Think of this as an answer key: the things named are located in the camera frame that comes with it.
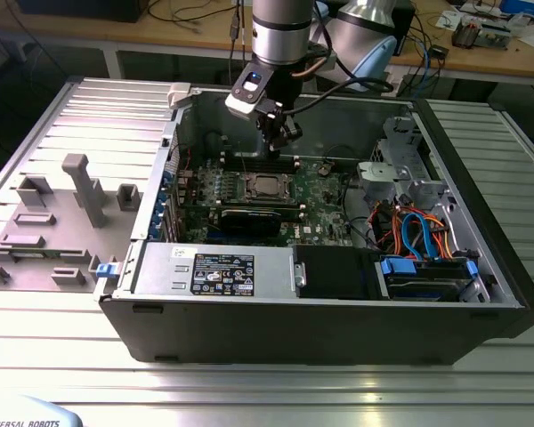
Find metal socket cover frame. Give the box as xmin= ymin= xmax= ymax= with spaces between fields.
xmin=245 ymin=172 xmax=294 ymax=200

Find black graphics card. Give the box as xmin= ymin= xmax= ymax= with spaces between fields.
xmin=220 ymin=207 xmax=282 ymax=238

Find black hard disk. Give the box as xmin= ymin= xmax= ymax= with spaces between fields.
xmin=387 ymin=265 xmax=471 ymax=303

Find blue wire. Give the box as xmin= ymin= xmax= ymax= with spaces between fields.
xmin=402 ymin=212 xmax=441 ymax=262

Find silver power supply unit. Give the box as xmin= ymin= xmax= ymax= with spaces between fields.
xmin=131 ymin=242 xmax=297 ymax=297

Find black drive bay box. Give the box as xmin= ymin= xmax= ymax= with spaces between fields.
xmin=293 ymin=246 xmax=382 ymax=299

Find grey parts rack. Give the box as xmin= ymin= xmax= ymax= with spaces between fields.
xmin=0 ymin=153 xmax=143 ymax=294

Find silver drive cage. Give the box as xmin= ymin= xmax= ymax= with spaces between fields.
xmin=355 ymin=116 xmax=462 ymax=214

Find black open PC case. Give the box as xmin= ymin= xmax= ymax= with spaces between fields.
xmin=98 ymin=84 xmax=534 ymax=367

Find CPU socket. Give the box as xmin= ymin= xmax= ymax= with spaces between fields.
xmin=242 ymin=171 xmax=297 ymax=201

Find small electronic device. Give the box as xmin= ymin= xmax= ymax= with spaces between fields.
xmin=451 ymin=17 xmax=513 ymax=51

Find black box on desk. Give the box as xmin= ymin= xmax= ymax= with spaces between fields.
xmin=17 ymin=0 xmax=143 ymax=23

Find red wire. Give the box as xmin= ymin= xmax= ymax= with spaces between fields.
xmin=368 ymin=202 xmax=401 ymax=241

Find green motherboard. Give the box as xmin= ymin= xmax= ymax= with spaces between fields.
xmin=177 ymin=155 xmax=361 ymax=248

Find blue disk carrier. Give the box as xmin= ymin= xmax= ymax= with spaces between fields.
xmin=381 ymin=256 xmax=480 ymax=303

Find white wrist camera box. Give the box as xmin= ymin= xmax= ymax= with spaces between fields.
xmin=224 ymin=69 xmax=269 ymax=120

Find orange wire bundle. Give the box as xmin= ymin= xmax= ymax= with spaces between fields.
xmin=393 ymin=206 xmax=453 ymax=262

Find wooden desk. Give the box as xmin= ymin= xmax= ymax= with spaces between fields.
xmin=0 ymin=0 xmax=534 ymax=84

